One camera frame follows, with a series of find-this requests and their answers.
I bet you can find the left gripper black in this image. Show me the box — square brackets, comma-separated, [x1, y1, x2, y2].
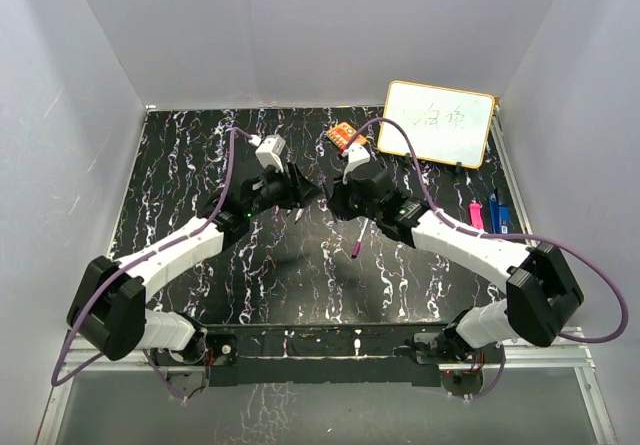
[245, 162, 321, 218]

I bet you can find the magenta cap marker pen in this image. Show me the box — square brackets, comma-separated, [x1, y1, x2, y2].
[351, 219, 369, 259]

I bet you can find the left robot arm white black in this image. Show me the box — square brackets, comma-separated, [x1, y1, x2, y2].
[66, 163, 321, 364]

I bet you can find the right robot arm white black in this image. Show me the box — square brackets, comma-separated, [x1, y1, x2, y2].
[328, 164, 584, 362]

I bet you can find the pink highlighter pen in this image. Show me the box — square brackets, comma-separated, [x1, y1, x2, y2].
[469, 202, 484, 230]

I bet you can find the orange spiral notebook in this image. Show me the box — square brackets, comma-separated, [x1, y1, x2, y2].
[327, 122, 357, 157]

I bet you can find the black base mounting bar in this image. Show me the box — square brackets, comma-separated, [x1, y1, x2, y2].
[150, 323, 502, 393]

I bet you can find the blue eraser tool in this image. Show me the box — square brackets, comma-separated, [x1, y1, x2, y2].
[488, 189, 510, 234]

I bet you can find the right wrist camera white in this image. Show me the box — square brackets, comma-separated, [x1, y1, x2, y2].
[340, 142, 371, 184]

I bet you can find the white board yellow frame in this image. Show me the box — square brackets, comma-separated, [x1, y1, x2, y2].
[377, 80, 496, 169]

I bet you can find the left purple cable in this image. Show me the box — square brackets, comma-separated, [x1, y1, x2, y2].
[51, 127, 259, 389]

